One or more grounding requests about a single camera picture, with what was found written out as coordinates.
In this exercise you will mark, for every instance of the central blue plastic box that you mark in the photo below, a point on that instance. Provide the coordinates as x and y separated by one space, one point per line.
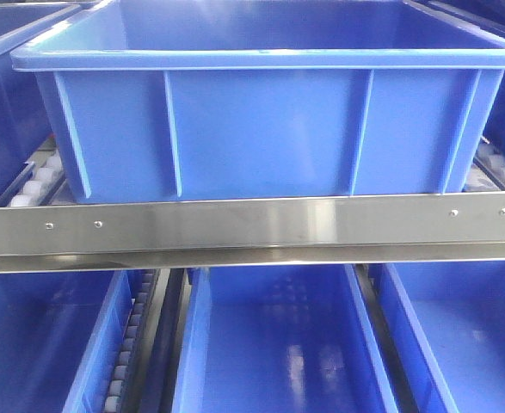
212 100

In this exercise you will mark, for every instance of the lower middle blue crate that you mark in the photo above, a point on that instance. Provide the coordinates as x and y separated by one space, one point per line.
294 338

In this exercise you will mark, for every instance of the lower shelf roller track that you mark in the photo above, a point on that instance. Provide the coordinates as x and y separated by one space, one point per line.
119 388

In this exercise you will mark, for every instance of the steel lower shelf beam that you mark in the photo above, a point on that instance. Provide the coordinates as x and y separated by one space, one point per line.
357 229

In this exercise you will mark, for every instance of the lower right blue crate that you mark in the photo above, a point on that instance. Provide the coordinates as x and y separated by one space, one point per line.
447 320

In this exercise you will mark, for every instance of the lower left blue crate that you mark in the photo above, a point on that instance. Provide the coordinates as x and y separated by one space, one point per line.
60 334

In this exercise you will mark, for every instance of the left neighbour blue crate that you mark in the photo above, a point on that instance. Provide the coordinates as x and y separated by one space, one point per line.
24 124

